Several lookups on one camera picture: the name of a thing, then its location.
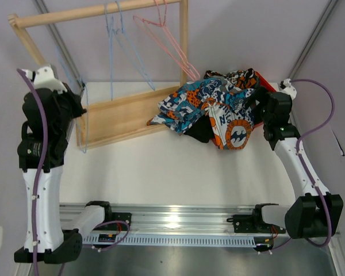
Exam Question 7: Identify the orange camouflage shorts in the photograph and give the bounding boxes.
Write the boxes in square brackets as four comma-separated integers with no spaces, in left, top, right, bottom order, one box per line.
[204,68,260,89]

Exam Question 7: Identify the teal patterned shorts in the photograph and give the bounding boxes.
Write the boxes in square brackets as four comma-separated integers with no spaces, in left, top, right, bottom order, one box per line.
[147,78,257,150]

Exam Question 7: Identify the black shorts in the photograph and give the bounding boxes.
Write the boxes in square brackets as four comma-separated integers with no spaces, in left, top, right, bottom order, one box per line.
[184,115,214,143]

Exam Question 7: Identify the blue hanger holding green shorts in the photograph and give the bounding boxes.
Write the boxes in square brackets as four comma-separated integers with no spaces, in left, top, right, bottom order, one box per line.
[113,1,156,91]

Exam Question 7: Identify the pink wire hanger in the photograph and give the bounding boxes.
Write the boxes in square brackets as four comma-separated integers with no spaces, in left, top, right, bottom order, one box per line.
[132,0,201,81]

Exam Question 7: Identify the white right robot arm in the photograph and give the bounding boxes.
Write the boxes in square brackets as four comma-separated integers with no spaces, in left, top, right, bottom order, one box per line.
[251,86,343,246]

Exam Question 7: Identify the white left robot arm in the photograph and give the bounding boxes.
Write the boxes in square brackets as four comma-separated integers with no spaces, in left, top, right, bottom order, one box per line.
[14,88,113,265]

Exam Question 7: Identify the red plastic tray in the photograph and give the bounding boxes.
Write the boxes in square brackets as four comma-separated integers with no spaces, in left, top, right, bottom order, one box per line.
[253,71,278,129]

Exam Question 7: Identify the wooden clothes rack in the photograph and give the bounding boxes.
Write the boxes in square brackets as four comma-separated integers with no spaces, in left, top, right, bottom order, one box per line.
[8,1,177,148]

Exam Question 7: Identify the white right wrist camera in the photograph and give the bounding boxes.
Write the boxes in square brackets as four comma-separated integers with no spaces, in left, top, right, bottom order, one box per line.
[279,78,297,100]

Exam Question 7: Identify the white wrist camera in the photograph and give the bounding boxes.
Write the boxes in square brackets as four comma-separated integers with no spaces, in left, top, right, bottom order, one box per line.
[279,78,297,100]
[18,64,70,94]

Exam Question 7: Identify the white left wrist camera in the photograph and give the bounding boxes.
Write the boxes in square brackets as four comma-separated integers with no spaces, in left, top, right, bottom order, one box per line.
[18,64,70,94]

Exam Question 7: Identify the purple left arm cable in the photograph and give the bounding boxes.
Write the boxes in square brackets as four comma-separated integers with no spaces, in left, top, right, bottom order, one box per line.
[16,68,131,276]

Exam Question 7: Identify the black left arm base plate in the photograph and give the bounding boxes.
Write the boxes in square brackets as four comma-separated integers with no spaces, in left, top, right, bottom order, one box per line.
[102,211,132,231]

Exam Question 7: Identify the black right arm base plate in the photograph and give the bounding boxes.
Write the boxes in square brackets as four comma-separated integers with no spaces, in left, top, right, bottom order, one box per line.
[227,214,286,234]

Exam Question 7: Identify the aluminium mounting rail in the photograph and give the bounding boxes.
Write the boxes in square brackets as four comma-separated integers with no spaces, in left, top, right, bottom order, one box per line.
[60,201,270,237]

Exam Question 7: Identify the slotted white cable duct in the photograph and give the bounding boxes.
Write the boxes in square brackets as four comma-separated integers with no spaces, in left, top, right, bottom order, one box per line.
[83,233,271,248]

